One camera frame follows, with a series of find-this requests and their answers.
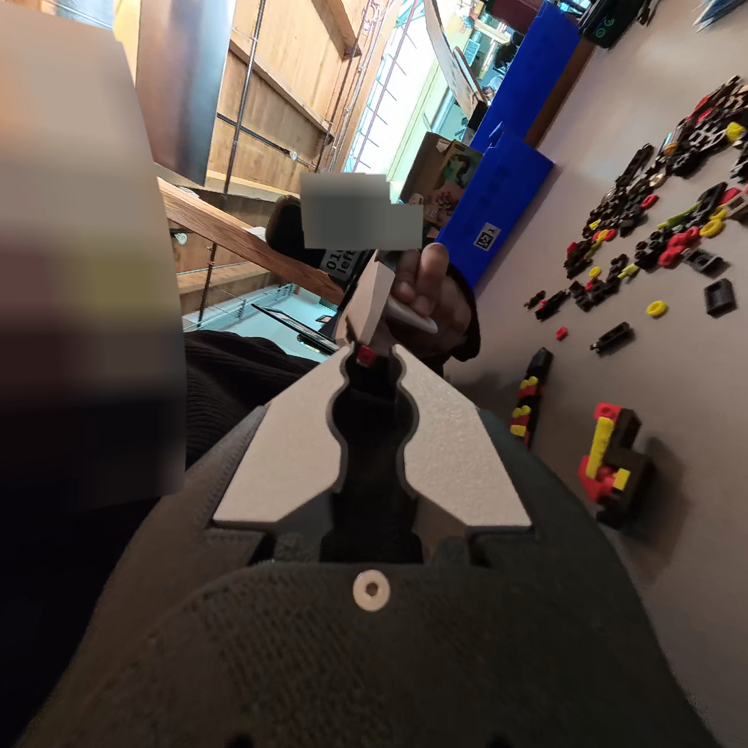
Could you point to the black device green lights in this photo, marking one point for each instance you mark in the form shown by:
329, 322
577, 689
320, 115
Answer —
610, 20

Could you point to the cardboard box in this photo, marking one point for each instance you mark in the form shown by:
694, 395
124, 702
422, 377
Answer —
435, 169

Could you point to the wooden beam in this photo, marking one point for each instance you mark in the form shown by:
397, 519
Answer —
234, 234

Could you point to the white curved board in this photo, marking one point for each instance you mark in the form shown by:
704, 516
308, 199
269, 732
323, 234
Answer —
456, 64

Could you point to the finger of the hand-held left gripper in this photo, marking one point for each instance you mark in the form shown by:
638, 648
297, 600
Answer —
343, 333
368, 304

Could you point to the person's left hand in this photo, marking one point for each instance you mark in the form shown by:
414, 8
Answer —
435, 280

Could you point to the person's black sweater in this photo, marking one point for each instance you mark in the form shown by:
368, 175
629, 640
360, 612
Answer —
234, 380

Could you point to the blue cloth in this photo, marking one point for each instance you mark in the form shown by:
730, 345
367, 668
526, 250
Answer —
502, 187

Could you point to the steel sheet panel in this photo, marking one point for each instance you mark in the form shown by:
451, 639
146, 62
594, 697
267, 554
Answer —
181, 82

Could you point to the blue plastic box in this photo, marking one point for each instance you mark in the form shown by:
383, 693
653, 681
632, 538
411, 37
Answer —
532, 70

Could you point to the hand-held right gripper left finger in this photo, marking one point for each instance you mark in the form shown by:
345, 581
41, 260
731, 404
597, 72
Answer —
280, 461

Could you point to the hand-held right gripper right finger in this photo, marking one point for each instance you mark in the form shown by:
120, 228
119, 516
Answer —
461, 467

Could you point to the black lego strip yellow studs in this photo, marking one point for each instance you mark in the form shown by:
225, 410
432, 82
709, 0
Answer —
535, 397

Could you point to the red yellow black lego block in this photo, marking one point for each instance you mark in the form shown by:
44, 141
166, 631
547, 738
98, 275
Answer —
625, 467

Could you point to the scattered lego pieces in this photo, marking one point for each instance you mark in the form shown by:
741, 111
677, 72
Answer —
619, 204

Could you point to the small lego assembly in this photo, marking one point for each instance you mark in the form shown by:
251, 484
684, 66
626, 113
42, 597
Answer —
366, 353

